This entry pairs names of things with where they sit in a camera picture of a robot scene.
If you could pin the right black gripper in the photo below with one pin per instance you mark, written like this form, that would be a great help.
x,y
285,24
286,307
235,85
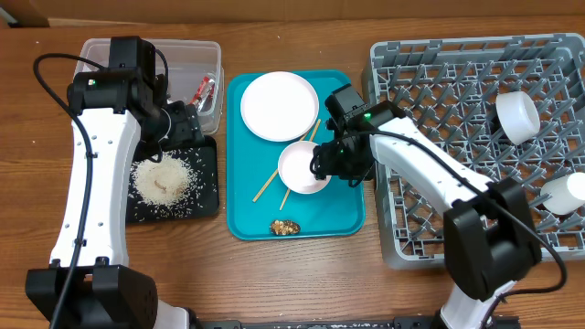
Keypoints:
x,y
325,164

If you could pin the small white bowl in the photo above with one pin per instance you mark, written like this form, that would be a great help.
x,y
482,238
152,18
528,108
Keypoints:
x,y
294,169

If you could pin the red snack wrapper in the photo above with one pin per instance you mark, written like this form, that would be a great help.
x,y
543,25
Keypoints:
x,y
204,92

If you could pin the white cup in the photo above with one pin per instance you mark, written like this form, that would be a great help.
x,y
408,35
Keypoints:
x,y
518,116

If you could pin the pile of rice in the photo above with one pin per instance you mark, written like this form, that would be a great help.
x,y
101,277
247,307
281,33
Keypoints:
x,y
162,180

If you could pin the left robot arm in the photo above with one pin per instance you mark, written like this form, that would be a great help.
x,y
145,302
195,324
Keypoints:
x,y
120,114

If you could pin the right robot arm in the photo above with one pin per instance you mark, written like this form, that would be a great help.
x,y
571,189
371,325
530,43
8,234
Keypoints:
x,y
490,240

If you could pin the grey dishwasher rack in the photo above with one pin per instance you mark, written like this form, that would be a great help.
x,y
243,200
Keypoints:
x,y
448,87

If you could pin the wooden chopstick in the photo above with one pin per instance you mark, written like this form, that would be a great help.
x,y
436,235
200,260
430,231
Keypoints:
x,y
270,179
309,138

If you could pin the large white plate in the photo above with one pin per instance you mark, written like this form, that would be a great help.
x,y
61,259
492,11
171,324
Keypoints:
x,y
279,106

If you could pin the brown food scrap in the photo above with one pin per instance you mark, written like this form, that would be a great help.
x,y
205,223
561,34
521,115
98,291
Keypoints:
x,y
284,228

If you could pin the teal serving tray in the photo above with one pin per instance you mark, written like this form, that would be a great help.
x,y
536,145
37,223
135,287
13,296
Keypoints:
x,y
253,205

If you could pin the black plastic tray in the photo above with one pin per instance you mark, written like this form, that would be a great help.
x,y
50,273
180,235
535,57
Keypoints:
x,y
201,201

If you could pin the clear plastic bin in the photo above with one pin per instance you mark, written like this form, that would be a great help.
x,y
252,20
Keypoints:
x,y
189,62

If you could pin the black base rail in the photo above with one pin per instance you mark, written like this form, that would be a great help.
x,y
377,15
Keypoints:
x,y
401,322

